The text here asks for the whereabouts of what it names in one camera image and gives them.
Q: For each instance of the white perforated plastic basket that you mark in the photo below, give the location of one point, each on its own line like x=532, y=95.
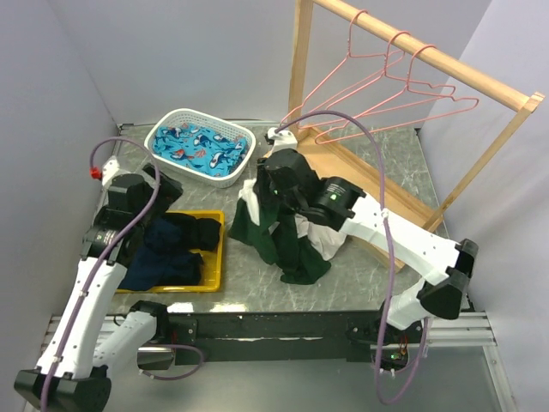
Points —
x=225, y=128

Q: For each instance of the yellow plastic tray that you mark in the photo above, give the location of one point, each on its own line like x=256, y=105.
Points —
x=211, y=275

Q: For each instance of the white and green t-shirt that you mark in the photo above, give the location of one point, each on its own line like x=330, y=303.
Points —
x=300, y=248

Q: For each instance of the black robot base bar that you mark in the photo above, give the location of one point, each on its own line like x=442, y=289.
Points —
x=278, y=336

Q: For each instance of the blue shark print cloth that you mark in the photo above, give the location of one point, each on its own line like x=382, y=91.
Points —
x=200, y=149

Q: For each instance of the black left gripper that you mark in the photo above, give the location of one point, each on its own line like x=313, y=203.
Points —
x=170, y=190

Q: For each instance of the aluminium rail frame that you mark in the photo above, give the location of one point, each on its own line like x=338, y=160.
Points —
x=469, y=330

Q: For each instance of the dark navy clothes pile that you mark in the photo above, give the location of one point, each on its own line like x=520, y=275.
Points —
x=170, y=255

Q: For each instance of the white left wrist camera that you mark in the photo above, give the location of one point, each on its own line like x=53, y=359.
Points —
x=107, y=172

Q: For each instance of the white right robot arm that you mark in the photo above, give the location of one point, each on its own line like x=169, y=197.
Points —
x=445, y=266

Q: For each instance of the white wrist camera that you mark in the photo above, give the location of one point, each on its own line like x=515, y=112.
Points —
x=107, y=172
x=280, y=140

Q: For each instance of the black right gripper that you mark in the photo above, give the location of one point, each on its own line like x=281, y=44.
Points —
x=262, y=178

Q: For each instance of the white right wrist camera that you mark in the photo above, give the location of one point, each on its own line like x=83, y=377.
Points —
x=280, y=140

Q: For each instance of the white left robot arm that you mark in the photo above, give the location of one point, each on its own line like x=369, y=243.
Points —
x=75, y=371

